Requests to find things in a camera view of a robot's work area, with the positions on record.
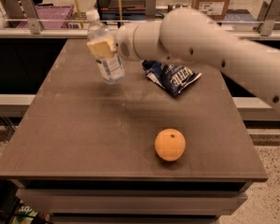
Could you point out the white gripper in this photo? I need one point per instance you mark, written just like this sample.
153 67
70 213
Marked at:
125 42

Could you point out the clear blue-label plastic bottle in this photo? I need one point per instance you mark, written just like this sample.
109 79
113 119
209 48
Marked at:
111 69

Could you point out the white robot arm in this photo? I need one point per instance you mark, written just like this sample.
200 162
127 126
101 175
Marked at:
186 34

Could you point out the purple plastic crate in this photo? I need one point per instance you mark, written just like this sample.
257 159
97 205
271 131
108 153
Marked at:
54 17

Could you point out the yellow pole middle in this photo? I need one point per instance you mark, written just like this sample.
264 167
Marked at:
120 13

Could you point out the yellow pole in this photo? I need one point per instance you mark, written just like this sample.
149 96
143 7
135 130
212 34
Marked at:
79 14
120 13

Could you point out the yellow pole left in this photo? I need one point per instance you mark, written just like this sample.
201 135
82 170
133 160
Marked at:
79 14

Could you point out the blue crumpled chip bag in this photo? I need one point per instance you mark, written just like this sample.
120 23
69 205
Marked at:
171 77

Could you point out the orange fruit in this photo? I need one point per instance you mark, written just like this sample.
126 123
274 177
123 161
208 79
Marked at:
170 144

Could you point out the grey table drawer base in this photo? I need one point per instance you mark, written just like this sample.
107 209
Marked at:
133 203

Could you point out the green snack bag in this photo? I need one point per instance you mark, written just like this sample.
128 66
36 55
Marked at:
26 215

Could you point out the grey metal bracket middle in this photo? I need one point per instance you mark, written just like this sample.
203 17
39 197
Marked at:
150 9

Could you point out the grey metal bracket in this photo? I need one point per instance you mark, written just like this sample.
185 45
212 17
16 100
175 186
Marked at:
35 26
269 17
150 9

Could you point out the grey metal bracket left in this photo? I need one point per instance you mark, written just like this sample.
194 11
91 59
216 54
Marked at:
35 26

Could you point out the grey metal bracket right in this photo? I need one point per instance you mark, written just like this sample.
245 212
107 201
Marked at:
269 17

